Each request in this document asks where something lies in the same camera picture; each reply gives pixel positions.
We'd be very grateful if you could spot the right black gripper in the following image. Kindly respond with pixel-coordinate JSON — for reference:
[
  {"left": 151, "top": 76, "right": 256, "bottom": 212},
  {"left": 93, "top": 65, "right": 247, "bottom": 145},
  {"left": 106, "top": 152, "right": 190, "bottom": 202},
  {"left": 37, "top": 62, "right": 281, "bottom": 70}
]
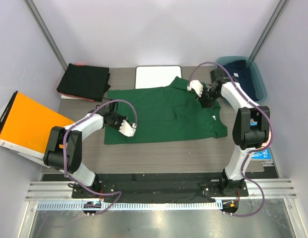
[{"left": 194, "top": 87, "right": 220, "bottom": 109}]

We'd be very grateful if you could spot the green t shirt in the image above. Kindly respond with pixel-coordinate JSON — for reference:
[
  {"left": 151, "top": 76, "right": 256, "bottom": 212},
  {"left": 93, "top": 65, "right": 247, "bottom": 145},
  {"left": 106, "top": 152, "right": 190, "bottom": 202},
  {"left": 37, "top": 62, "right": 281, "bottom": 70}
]
[{"left": 104, "top": 77, "right": 228, "bottom": 145}]

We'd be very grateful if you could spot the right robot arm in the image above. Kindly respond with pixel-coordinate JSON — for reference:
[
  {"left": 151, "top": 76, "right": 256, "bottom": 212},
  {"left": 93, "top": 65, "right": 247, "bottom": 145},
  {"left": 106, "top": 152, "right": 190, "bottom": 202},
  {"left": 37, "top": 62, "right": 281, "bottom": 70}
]
[{"left": 187, "top": 76, "right": 270, "bottom": 198}]

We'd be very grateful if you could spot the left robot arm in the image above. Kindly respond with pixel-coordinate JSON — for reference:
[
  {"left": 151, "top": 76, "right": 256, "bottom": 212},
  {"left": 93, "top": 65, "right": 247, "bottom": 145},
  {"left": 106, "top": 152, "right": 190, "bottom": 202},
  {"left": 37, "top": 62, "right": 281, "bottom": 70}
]
[{"left": 43, "top": 100, "right": 135, "bottom": 198}]

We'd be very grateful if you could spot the navy blue t shirt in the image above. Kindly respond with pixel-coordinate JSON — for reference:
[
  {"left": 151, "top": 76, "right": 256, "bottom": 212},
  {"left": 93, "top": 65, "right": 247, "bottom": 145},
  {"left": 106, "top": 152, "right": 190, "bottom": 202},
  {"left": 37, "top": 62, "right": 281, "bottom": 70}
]
[{"left": 223, "top": 60, "right": 258, "bottom": 101}]

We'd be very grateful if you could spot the teal plastic basket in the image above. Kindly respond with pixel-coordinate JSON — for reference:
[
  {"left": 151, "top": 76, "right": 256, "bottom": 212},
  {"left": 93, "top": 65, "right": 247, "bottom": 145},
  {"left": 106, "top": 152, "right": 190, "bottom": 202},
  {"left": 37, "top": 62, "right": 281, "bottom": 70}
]
[{"left": 216, "top": 56, "right": 267, "bottom": 103}]

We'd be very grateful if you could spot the black folded t shirt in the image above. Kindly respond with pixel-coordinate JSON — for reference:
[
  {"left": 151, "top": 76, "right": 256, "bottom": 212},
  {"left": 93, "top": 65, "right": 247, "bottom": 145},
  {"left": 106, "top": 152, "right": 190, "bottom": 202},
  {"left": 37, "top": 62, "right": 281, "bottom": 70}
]
[{"left": 57, "top": 63, "right": 111, "bottom": 102}]

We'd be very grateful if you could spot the white folded t shirt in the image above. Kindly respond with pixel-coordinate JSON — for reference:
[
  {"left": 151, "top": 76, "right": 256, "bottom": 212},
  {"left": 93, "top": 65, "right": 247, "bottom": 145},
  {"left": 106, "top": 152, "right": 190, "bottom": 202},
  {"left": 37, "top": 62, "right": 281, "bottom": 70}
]
[{"left": 61, "top": 94, "right": 94, "bottom": 102}]

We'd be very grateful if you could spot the white folding board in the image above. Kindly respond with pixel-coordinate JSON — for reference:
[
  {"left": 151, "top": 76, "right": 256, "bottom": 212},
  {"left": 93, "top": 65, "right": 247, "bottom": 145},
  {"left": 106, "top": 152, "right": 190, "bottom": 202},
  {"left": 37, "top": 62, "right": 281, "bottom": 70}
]
[{"left": 135, "top": 65, "right": 182, "bottom": 89}]

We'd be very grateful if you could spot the blue children's book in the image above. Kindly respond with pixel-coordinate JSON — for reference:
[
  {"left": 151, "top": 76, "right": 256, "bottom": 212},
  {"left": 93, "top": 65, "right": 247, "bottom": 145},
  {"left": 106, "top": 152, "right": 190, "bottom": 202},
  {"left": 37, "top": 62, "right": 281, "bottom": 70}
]
[{"left": 251, "top": 148, "right": 272, "bottom": 161}]

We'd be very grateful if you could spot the orange binder folder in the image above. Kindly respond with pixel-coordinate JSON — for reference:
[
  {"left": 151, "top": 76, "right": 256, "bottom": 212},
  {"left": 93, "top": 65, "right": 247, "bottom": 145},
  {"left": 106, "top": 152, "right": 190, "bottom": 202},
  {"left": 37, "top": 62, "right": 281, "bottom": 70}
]
[{"left": 0, "top": 91, "right": 74, "bottom": 166}]

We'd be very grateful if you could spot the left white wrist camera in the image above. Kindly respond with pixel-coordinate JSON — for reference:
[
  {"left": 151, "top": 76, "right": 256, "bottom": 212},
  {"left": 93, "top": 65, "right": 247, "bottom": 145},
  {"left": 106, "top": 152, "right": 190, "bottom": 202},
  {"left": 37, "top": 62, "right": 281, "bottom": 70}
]
[{"left": 119, "top": 120, "right": 137, "bottom": 137}]

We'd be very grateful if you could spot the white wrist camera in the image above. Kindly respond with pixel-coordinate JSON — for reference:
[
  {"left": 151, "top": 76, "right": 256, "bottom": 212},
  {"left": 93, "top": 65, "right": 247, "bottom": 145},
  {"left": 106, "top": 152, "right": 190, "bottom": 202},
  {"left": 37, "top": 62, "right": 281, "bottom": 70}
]
[
  {"left": 119, "top": 120, "right": 137, "bottom": 137},
  {"left": 187, "top": 80, "right": 203, "bottom": 97}
]

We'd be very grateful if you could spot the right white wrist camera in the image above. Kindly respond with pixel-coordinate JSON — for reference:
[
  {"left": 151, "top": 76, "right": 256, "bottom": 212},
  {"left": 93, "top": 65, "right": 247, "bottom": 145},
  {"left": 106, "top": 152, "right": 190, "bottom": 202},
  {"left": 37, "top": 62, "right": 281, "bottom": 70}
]
[{"left": 187, "top": 80, "right": 203, "bottom": 97}]

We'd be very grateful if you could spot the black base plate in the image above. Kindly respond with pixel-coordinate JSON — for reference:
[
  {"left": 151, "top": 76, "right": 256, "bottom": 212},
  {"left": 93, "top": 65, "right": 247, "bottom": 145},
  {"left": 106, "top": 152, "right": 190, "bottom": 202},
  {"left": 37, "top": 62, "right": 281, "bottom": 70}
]
[{"left": 41, "top": 172, "right": 278, "bottom": 204}]

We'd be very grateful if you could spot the aluminium frame rail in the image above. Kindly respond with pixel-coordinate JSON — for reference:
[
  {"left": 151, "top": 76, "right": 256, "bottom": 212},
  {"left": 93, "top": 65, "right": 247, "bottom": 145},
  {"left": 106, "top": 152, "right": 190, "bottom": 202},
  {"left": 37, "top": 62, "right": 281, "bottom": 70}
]
[{"left": 26, "top": 178, "right": 297, "bottom": 201}]

